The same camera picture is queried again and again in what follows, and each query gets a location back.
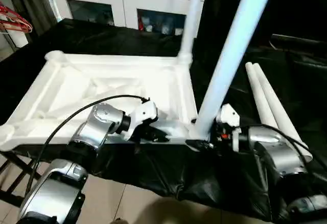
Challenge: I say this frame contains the white cabinet with glass doors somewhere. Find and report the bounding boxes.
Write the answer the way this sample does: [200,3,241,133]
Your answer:
[48,0,208,36]

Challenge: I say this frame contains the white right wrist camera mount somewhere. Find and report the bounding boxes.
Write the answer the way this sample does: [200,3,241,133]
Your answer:
[215,103,241,152]

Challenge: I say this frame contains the grey curtain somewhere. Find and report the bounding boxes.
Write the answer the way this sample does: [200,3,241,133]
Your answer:
[0,0,52,30]

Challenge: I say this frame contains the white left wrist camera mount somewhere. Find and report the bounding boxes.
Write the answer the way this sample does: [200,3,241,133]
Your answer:
[127,100,159,141]

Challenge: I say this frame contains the black metal stand leg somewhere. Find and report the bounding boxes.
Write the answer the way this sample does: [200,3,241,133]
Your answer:
[0,150,49,209]

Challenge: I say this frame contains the white plastic table leg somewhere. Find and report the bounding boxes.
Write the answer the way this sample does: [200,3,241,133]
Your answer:
[245,62,292,132]
[252,62,314,163]
[189,0,278,141]
[176,0,208,66]

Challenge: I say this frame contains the black furniture with yellow label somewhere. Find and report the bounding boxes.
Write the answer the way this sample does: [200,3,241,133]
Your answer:
[202,0,327,43]

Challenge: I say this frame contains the red patterned object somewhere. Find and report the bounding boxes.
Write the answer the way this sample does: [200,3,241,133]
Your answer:
[0,3,34,35]

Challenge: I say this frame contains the black work mat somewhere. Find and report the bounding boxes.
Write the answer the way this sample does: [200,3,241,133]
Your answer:
[0,18,327,220]

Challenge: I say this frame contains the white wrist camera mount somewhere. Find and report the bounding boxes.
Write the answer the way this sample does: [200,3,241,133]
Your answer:
[215,103,241,152]
[127,100,159,141]

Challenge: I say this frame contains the white plastic table top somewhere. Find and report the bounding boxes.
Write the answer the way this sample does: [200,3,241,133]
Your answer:
[0,50,201,151]

